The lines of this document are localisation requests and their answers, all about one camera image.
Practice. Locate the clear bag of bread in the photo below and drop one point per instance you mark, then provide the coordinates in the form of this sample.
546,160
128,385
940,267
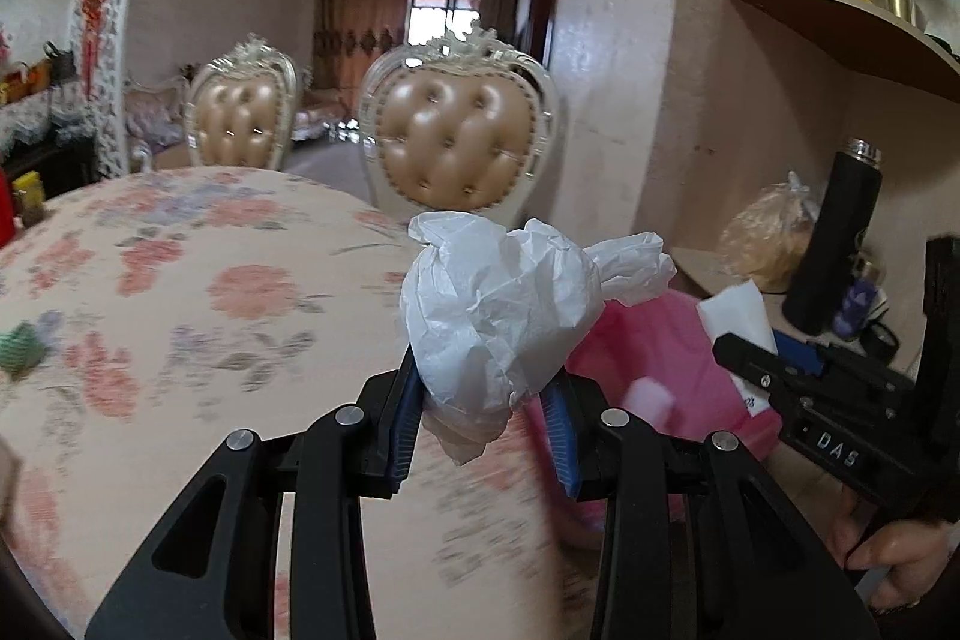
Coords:
765,235

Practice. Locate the white plastic bag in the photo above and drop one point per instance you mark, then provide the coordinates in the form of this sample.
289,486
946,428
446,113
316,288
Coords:
495,310

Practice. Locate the red thermos jug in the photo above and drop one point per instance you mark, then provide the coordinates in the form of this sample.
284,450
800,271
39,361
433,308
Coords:
4,212

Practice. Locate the pink trash bag bin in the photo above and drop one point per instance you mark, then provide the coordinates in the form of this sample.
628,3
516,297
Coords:
652,340

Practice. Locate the floral tablecloth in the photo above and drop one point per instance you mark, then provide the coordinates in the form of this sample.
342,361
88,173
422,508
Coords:
187,310

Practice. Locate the brown patterned curtain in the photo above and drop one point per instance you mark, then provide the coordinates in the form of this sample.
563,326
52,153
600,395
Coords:
360,33

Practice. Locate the white lattice screen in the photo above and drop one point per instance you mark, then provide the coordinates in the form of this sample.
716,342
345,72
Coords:
112,85

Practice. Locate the lace fringed cover cloth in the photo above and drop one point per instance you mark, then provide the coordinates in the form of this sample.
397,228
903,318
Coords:
30,115

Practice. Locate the black handbag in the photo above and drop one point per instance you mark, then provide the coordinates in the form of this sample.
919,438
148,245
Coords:
60,63

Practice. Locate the black thermos bottle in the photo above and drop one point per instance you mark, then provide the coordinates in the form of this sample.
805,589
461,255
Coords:
832,242

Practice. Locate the beige corner shelf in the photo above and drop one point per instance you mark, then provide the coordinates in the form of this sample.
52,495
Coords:
697,269

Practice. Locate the gold tufted carved chair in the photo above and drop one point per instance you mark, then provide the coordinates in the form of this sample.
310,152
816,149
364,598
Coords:
450,138
240,115

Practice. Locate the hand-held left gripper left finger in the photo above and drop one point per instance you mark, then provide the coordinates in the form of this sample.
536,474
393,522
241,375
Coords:
405,430

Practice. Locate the wooden frame window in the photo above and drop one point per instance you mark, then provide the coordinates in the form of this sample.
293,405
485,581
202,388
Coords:
442,14

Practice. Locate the person's right hand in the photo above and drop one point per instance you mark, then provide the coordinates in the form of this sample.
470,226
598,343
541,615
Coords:
900,550

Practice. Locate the pink cushioned sofa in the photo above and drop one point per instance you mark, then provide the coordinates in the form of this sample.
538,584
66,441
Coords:
322,115

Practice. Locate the blue label jar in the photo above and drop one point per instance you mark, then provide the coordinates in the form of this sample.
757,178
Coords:
859,306

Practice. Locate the yellow lid glass jar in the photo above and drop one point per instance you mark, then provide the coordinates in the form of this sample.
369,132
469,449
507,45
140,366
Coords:
30,201

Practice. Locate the small black round lid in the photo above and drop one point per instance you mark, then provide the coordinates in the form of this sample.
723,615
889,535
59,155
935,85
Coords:
877,344

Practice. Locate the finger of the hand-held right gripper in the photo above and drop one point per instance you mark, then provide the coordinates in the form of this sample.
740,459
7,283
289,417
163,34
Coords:
750,366
799,359

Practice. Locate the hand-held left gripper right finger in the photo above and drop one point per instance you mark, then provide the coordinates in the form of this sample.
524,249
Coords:
562,445

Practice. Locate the curved wooden wall shelf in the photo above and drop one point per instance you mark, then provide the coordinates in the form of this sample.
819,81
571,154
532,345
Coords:
847,25

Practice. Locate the white paper piece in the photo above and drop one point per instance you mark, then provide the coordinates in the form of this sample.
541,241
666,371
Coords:
739,314

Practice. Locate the green foam net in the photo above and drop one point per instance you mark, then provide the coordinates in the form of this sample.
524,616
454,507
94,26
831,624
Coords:
21,347

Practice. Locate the black piano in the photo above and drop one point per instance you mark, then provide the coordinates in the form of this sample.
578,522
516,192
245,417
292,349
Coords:
56,168

